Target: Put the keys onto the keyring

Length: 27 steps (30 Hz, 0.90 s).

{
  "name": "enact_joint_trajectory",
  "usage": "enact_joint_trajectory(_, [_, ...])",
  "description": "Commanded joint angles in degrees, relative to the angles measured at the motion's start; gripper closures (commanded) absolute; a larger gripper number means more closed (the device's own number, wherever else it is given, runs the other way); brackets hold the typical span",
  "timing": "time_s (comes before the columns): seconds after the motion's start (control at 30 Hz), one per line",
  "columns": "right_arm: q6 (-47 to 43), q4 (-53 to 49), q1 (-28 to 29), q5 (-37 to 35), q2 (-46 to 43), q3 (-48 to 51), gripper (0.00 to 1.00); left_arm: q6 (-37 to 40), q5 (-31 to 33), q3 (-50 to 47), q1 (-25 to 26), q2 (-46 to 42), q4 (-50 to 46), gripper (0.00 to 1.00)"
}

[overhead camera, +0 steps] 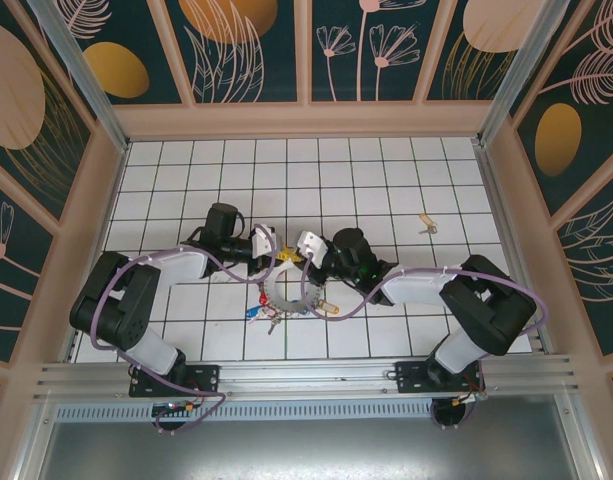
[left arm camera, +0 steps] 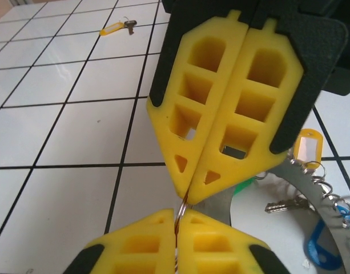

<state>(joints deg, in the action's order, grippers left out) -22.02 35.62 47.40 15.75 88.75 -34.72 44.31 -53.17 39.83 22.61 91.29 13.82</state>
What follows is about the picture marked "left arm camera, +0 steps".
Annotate green plastic key tag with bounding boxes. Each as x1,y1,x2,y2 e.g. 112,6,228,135
233,176,257,197

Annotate small silver split ring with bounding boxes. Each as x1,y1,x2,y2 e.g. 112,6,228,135
173,195,190,272
285,154,325,175
313,175,334,200

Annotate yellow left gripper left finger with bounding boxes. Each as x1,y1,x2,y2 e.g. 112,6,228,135
62,208,175,274

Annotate blue plastic key tag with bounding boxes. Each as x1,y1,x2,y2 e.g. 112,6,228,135
305,219,340,268
333,205,350,239

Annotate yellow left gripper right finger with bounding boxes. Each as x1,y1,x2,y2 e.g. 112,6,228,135
176,209,291,274

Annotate small silver key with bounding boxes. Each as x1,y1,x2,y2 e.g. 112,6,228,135
124,19,138,36
264,198,310,215

